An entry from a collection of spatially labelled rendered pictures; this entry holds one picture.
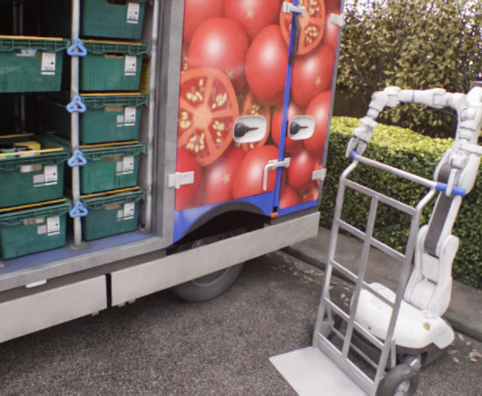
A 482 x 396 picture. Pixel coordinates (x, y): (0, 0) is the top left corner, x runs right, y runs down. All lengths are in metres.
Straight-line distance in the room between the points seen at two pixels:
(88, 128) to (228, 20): 0.99
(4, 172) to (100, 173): 0.51
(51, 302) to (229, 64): 1.63
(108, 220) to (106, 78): 0.78
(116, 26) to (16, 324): 1.58
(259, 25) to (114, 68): 0.94
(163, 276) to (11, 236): 0.91
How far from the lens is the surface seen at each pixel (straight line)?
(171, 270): 2.72
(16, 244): 2.40
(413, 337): 2.63
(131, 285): 2.60
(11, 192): 2.30
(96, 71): 2.36
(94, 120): 2.37
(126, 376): 2.58
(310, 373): 2.68
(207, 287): 3.18
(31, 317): 2.41
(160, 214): 2.55
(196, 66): 2.47
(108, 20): 2.38
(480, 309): 3.66
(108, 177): 2.49
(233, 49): 2.65
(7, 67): 2.20
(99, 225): 2.54
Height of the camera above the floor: 1.68
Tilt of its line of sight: 16 degrees down
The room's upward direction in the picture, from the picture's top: 5 degrees clockwise
